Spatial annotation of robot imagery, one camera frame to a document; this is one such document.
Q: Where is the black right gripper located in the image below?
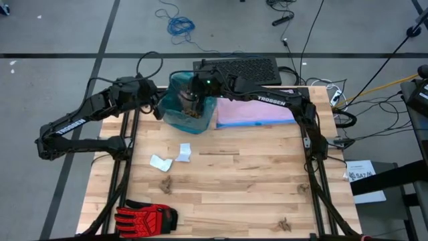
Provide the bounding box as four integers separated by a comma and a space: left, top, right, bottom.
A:
184, 66, 237, 116

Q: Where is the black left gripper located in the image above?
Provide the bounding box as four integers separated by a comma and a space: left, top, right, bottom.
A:
138, 80, 168, 121

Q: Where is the teal trash bag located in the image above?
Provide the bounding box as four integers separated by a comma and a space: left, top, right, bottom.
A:
156, 71, 218, 135

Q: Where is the pink trash bag blue drawstring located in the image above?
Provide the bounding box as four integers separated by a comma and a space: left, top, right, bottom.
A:
215, 88, 298, 130

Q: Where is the black perforated computer case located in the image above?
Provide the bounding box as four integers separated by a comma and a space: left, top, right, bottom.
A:
192, 56, 283, 87

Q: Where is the red black work glove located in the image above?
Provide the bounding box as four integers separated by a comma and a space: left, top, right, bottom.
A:
114, 199, 179, 239

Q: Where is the black power strip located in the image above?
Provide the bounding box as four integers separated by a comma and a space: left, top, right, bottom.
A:
271, 12, 296, 27

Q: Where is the white printed paper sheet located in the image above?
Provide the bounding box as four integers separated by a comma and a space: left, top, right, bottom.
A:
343, 159, 388, 205

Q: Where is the dark desk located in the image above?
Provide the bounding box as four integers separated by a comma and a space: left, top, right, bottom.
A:
399, 79, 428, 241

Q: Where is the black device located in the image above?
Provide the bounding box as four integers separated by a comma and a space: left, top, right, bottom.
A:
407, 78, 428, 118

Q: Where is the grey rolling cart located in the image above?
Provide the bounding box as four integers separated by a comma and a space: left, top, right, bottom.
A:
349, 159, 428, 241

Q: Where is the black stand base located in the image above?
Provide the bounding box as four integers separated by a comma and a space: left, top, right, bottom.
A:
405, 0, 428, 38

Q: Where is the blue cable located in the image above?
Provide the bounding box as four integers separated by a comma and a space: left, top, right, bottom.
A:
154, 0, 261, 58

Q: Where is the black floor cable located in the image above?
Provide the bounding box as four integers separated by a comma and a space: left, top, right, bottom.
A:
298, 0, 326, 84

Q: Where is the black cable coil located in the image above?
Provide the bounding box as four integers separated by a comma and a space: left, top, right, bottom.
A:
332, 107, 358, 129

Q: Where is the black aluminium table frame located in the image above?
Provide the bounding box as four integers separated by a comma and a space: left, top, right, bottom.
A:
80, 86, 364, 241

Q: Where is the yellow cable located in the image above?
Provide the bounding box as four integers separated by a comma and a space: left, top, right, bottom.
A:
335, 74, 419, 108

